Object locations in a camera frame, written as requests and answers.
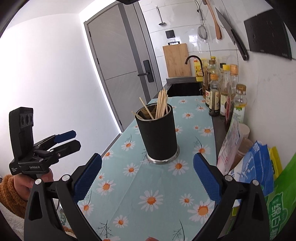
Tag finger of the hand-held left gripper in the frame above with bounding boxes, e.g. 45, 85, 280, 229
33, 130, 77, 151
35, 140, 82, 164

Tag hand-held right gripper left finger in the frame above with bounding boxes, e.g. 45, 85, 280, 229
24, 153, 102, 241

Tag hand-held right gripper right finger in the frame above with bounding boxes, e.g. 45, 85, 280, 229
193, 153, 270, 241

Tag black cylindrical utensil holder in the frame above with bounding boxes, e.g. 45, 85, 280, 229
135, 103, 180, 165

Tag bundle of wooden chopsticks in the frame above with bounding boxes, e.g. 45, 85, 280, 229
131, 87, 170, 120

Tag person's left forearm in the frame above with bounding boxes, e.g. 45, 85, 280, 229
0, 174, 30, 219

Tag person's left hand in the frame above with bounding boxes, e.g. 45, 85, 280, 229
14, 169, 54, 202

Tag white and pink bag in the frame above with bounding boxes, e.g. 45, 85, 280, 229
217, 120, 241, 177

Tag light blue daisy tablecloth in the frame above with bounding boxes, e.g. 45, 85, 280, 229
76, 96, 218, 241

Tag blue and white bag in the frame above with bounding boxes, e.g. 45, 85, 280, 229
230, 140, 275, 198

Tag brown paper cup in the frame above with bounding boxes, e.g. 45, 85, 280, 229
233, 138, 254, 167

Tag white paper cup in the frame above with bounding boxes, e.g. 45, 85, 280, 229
238, 123, 251, 140

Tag dark sauce bottle gold cap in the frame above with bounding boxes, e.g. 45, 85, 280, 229
224, 64, 239, 132

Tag small bottle with orange cap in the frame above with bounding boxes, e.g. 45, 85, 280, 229
209, 74, 220, 117

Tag green bag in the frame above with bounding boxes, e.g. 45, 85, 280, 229
265, 153, 296, 241

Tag dark bottle with red label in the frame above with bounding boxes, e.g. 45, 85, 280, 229
204, 71, 212, 107

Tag white fleece garment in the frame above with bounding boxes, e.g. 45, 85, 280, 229
0, 204, 26, 241

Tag tall bottle with yellow cap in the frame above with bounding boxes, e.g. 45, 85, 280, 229
219, 65, 232, 118

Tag black sink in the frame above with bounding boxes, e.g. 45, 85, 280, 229
166, 81, 204, 97

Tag grey door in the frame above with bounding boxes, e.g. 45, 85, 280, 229
83, 3, 163, 133

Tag yellow dish soap bottle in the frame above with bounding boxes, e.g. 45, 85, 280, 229
194, 58, 205, 82

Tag clear bottle with yellow cap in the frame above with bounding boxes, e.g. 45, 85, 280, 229
209, 56, 221, 77

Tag wooden cutting board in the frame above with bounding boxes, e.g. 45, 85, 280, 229
162, 42, 192, 78

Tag black curved faucet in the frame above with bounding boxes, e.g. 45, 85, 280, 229
184, 55, 205, 75

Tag hanging metal ladle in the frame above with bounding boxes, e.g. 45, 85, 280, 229
155, 6, 166, 26

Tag metal mesh strainer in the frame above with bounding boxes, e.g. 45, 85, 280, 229
194, 0, 208, 41

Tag wooden spatula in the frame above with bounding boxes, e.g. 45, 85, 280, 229
203, 0, 223, 40

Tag black door lock handle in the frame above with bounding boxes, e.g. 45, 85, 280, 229
137, 60, 154, 83

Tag cleaver with black handle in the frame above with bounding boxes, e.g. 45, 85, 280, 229
215, 7, 250, 61

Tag black wall panel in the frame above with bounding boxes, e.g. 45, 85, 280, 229
243, 10, 292, 60

